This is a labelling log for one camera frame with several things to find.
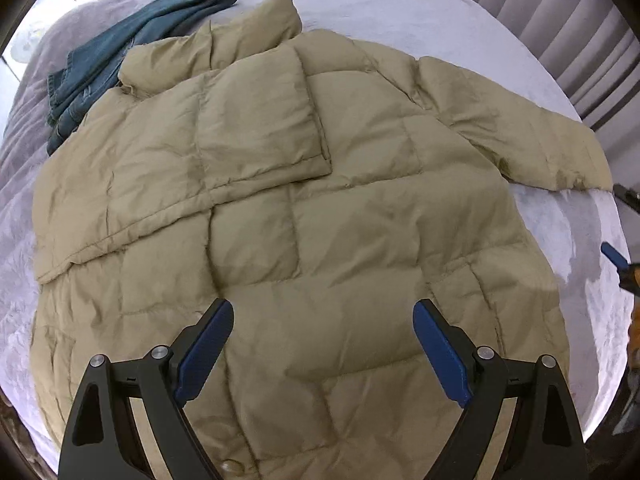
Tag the blue denim jeans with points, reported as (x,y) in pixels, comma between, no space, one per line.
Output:
(100,70)

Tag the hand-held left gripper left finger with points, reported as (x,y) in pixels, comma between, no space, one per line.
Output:
(207,355)

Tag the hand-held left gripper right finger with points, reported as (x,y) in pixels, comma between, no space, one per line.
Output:
(442,355)

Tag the grey ribbed padded headboard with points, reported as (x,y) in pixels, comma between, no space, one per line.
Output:
(550,10)

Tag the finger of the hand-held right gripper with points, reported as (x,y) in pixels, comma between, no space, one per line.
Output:
(613,254)
(626,193)

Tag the beige puffer jacket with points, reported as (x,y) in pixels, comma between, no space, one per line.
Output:
(310,210)

